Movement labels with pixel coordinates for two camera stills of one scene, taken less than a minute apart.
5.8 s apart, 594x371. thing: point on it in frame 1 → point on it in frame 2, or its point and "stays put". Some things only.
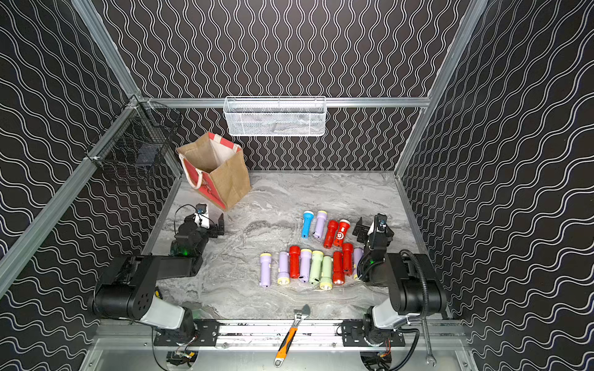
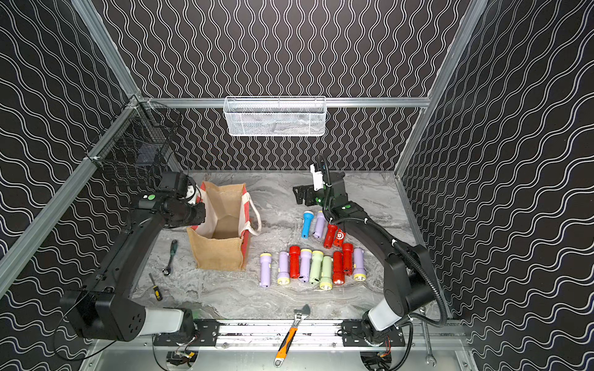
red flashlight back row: (331, 231) stays put
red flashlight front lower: (338, 267) stays put
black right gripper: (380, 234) → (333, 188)
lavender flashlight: (265, 260) stays put
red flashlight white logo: (343, 229) stays put
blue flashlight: (308, 216) stays put
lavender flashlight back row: (320, 223) stays put
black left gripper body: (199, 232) → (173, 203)
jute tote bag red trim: (216, 166) → (221, 242)
